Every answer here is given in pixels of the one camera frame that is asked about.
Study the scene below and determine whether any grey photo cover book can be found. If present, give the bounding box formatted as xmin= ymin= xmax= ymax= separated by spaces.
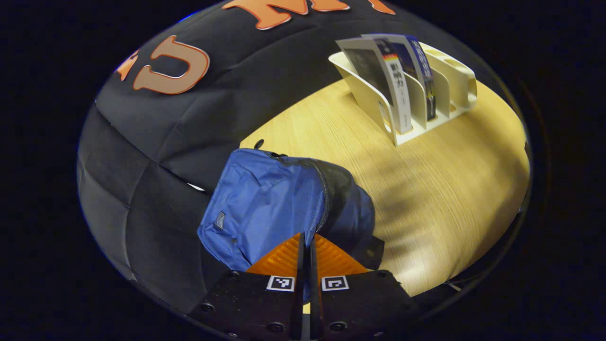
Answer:
xmin=336 ymin=37 xmax=413 ymax=135

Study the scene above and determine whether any blue schoolbag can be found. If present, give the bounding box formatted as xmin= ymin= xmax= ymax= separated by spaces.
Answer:
xmin=196 ymin=139 xmax=385 ymax=304

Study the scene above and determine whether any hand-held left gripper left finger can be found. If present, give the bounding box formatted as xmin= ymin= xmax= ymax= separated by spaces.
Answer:
xmin=189 ymin=232 xmax=306 ymax=341

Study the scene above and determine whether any white bookshelf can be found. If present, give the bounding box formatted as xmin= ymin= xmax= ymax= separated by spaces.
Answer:
xmin=328 ymin=40 xmax=478 ymax=146

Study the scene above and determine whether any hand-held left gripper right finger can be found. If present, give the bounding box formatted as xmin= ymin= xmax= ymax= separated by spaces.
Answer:
xmin=310 ymin=232 xmax=419 ymax=341

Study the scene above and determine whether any blue cover book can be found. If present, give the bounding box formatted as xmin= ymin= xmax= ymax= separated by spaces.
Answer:
xmin=362 ymin=33 xmax=437 ymax=121

